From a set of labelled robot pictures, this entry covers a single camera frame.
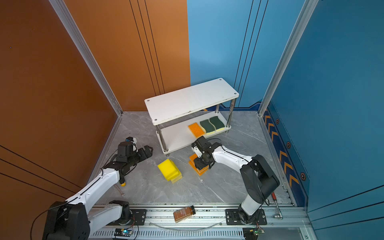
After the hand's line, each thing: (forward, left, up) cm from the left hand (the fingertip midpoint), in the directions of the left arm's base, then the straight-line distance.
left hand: (148, 149), depth 88 cm
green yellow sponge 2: (+18, -37, -1) cm, 41 cm away
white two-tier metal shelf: (+5, -22, +24) cm, 33 cm away
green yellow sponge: (+21, -44, -2) cm, 49 cm away
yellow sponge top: (-13, -14, +1) cm, 19 cm away
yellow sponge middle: (-15, -17, -1) cm, 23 cm away
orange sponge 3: (-11, -31, -6) cm, 33 cm away
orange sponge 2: (-3, -26, -4) cm, 27 cm away
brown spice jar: (-32, -23, -5) cm, 40 cm away
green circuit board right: (-39, -56, -10) cm, 69 cm away
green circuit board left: (-40, +6, -11) cm, 41 cm away
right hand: (-5, -31, -6) cm, 32 cm away
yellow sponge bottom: (-16, -18, -6) cm, 24 cm away
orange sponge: (+16, -28, -2) cm, 33 cm away
